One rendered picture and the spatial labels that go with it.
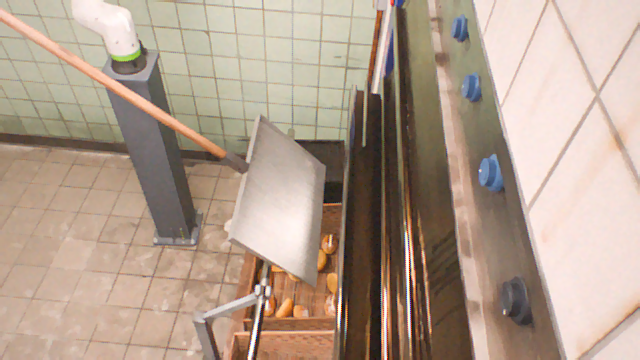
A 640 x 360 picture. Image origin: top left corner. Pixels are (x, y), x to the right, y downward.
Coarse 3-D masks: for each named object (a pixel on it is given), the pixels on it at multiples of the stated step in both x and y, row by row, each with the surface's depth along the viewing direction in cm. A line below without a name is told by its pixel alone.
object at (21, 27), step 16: (0, 16) 120; (32, 32) 123; (48, 48) 126; (64, 48) 128; (80, 64) 129; (96, 80) 132; (112, 80) 134; (128, 96) 136; (160, 112) 141; (176, 128) 144; (208, 144) 149
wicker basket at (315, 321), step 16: (336, 208) 214; (336, 224) 223; (320, 240) 226; (336, 256) 221; (256, 272) 204; (272, 272) 214; (320, 272) 215; (336, 272) 215; (272, 288) 208; (288, 288) 209; (304, 288) 209; (320, 288) 210; (304, 304) 204; (320, 304) 204; (272, 320) 181; (288, 320) 180; (304, 320) 179; (320, 320) 178
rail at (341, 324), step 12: (348, 132) 153; (348, 144) 149; (348, 156) 145; (348, 168) 142; (348, 180) 139; (348, 192) 136; (348, 204) 133; (348, 216) 130; (348, 228) 128; (348, 240) 125; (348, 252) 123; (336, 324) 111; (336, 336) 108; (336, 348) 106
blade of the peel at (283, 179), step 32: (256, 128) 170; (256, 160) 166; (288, 160) 178; (256, 192) 159; (288, 192) 170; (320, 192) 184; (256, 224) 152; (288, 224) 163; (320, 224) 175; (256, 256) 146; (288, 256) 156
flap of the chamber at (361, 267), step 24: (360, 96) 168; (360, 120) 160; (360, 144) 152; (360, 168) 146; (360, 192) 139; (360, 216) 134; (360, 240) 128; (360, 264) 123; (360, 288) 119; (336, 312) 114; (360, 312) 115; (360, 336) 111
